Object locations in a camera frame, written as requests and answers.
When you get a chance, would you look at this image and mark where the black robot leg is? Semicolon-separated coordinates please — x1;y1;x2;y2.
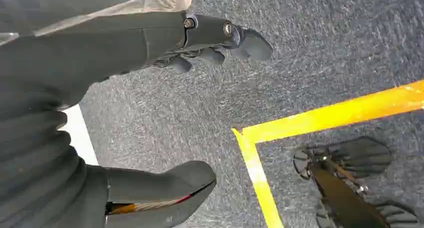
308;160;392;228

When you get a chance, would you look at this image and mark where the clear plastic bag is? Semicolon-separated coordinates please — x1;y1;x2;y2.
0;0;194;47

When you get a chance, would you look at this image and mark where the black robot foot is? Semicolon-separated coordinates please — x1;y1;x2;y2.
315;199;420;228
292;136;394;181

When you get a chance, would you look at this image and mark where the white panel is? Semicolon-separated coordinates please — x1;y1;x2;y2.
58;104;100;167

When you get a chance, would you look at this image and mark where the ribbed grey left arm sleeve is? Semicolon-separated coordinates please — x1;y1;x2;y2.
0;97;88;228

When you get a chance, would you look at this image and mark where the yellow floor tape strip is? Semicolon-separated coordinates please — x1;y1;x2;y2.
241;80;424;144
231;128;285;228

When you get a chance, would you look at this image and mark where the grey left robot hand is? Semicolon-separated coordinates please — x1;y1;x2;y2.
0;11;274;228

